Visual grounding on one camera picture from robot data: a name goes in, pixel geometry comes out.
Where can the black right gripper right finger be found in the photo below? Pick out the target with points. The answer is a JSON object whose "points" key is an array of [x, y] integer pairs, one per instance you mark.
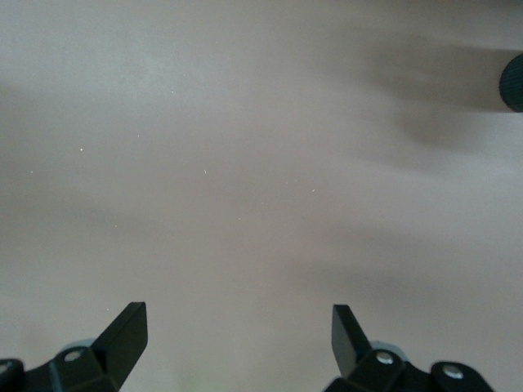
{"points": [[347, 347]]}

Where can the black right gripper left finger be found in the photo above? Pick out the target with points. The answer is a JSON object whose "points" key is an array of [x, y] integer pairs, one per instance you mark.
{"points": [[118, 347]]}

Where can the black foam cylinder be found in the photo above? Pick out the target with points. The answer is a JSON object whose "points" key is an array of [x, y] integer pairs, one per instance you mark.
{"points": [[512, 83]]}

